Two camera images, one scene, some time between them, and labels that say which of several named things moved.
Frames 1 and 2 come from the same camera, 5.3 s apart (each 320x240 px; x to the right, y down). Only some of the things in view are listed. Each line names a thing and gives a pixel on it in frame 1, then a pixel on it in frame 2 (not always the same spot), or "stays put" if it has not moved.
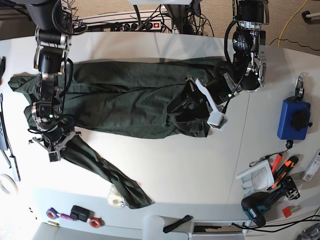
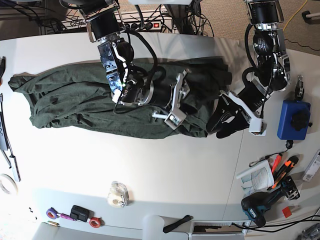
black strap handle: [168, 228] stays put
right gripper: [191, 108] -> [252, 98]
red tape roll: [96, 222] stays put
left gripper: [54, 141] -> [180, 91]
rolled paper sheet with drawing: [258, 178] stays put
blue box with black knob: [294, 123] stays put
